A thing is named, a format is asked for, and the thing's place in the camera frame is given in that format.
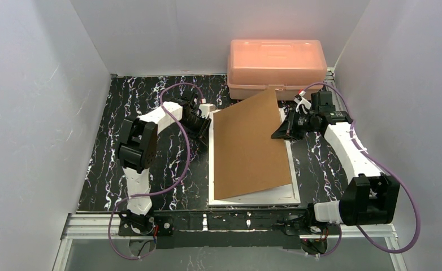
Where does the brown backing board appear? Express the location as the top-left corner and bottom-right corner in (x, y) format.
(213, 89), (292, 200)

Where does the sunset landscape photo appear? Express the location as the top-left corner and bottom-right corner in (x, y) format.
(210, 110), (297, 204)

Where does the white picture frame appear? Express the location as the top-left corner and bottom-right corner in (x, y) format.
(207, 108), (301, 207)

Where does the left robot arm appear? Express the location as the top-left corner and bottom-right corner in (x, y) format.
(115, 93), (215, 215)

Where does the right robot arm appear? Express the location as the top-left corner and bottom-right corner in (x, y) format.
(271, 91), (400, 226)

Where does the pink plastic storage box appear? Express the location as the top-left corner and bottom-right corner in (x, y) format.
(227, 40), (328, 100)

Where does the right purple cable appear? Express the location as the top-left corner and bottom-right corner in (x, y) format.
(297, 82), (421, 259)

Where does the purple cable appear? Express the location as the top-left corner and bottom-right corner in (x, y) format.
(107, 82), (207, 261)
(297, 82), (421, 259)

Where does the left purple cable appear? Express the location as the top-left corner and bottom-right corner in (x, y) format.
(107, 82), (207, 261)

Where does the aluminium rail base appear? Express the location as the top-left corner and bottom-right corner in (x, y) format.
(60, 211), (398, 250)

